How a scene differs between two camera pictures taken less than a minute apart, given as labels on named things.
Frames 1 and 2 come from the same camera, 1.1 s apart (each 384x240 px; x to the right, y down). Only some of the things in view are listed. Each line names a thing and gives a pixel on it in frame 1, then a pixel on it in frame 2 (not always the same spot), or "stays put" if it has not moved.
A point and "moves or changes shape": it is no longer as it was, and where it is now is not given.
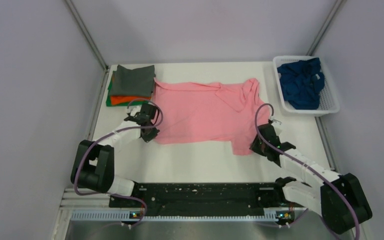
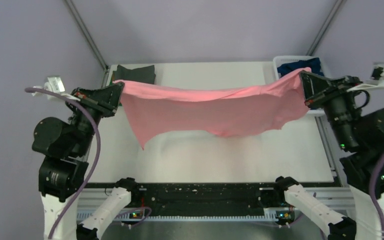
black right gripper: [255, 148] -> [317, 88]
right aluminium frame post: [336, 6] stays put
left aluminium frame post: [86, 34] stays put
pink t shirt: [209, 114] moves or changes shape
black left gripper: [147, 138] -> [107, 99]
